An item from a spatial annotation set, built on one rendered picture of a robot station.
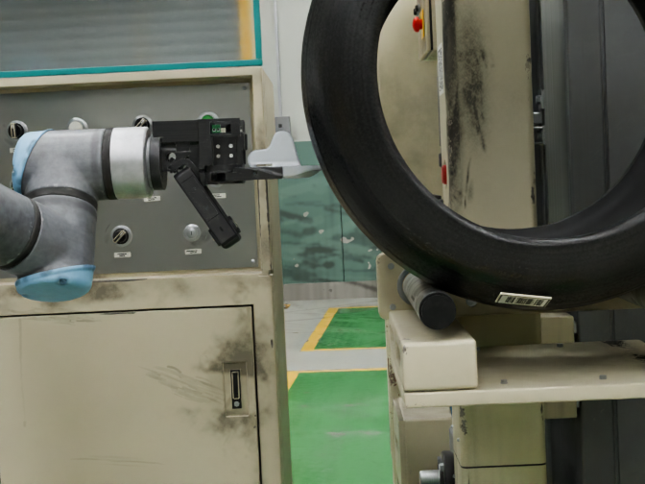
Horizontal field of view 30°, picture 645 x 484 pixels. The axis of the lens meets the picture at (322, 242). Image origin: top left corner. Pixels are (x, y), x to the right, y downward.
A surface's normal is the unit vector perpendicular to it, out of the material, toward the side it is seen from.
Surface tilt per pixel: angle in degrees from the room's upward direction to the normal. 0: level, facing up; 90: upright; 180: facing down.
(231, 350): 90
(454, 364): 90
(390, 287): 90
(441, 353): 90
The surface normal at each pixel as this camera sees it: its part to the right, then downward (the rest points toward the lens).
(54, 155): -0.07, -0.41
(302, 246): -0.08, 0.06
